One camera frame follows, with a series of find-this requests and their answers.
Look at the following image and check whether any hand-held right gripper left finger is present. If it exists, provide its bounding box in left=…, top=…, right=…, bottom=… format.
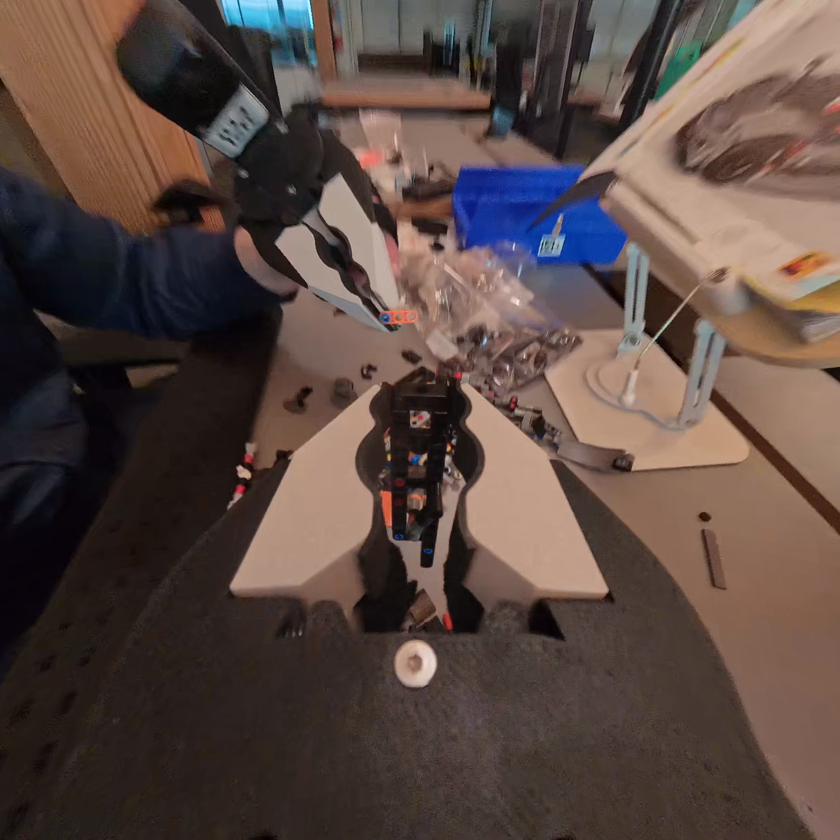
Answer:
left=230, top=384, right=411, bottom=634

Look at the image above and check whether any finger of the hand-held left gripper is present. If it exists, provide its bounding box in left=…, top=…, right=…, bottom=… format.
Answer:
left=317, top=172, right=404, bottom=329
left=274, top=220, right=395, bottom=334

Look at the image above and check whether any lego car chassis assembly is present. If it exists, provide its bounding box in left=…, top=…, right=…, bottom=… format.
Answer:
left=377, top=367, right=463, bottom=568

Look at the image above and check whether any person's left forearm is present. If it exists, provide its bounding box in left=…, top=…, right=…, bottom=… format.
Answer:
left=0, top=167, right=290, bottom=342

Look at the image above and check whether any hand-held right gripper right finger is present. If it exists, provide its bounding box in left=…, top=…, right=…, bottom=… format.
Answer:
left=446, top=382, right=610, bottom=634

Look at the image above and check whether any black perforated panel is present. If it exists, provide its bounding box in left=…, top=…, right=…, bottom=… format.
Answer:
left=0, top=315, right=290, bottom=840

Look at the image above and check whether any lego instruction booklet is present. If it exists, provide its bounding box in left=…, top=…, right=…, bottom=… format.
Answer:
left=528, top=0, right=840, bottom=342

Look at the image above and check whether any grey lego subassembly with curved panel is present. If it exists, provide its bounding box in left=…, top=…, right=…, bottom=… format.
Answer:
left=489, top=387, right=637, bottom=473

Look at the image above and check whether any dark grey lego tile strip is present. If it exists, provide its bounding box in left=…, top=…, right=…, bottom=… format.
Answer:
left=701, top=528, right=728, bottom=590

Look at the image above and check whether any black axle with red bushings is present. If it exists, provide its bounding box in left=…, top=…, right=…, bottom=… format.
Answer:
left=226, top=443, right=258, bottom=509

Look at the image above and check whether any wooden background desk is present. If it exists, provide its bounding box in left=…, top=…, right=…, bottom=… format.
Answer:
left=322, top=82, right=493, bottom=111

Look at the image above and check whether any person's left hand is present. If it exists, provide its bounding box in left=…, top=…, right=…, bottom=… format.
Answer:
left=233, top=226, right=299, bottom=303

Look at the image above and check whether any clear bag of lego parts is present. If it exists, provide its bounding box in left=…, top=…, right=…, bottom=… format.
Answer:
left=394, top=223, right=585, bottom=395

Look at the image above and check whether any blue plastic bin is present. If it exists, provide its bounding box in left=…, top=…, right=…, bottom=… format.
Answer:
left=453, top=165, right=627, bottom=265

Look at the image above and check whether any white book stand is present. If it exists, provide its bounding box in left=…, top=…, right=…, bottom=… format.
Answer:
left=545, top=190, right=840, bottom=473

